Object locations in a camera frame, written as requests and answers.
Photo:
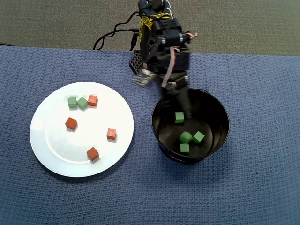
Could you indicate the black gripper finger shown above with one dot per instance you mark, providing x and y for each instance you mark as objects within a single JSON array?
[
  {"x": 168, "y": 98},
  {"x": 186, "y": 105}
]

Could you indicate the green cube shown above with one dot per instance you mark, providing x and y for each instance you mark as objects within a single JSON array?
[
  {"x": 72, "y": 102},
  {"x": 179, "y": 117},
  {"x": 185, "y": 137},
  {"x": 82, "y": 102},
  {"x": 184, "y": 148},
  {"x": 198, "y": 137}
]

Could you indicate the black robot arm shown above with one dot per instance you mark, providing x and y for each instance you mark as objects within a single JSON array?
[{"x": 164, "y": 25}]

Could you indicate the white round plate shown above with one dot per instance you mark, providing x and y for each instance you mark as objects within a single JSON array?
[{"x": 82, "y": 145}]

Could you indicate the black metal bucket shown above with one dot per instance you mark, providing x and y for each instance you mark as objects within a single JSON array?
[{"x": 218, "y": 122}]

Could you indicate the red cube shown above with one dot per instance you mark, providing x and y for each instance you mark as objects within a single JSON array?
[
  {"x": 111, "y": 134},
  {"x": 92, "y": 153},
  {"x": 71, "y": 123},
  {"x": 92, "y": 100}
]

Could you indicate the blue woven cloth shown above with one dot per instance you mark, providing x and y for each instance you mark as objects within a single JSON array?
[{"x": 211, "y": 199}]

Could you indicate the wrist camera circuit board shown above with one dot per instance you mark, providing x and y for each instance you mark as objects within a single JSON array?
[{"x": 143, "y": 78}]

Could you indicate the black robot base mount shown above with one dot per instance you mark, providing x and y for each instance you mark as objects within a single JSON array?
[{"x": 136, "y": 63}]

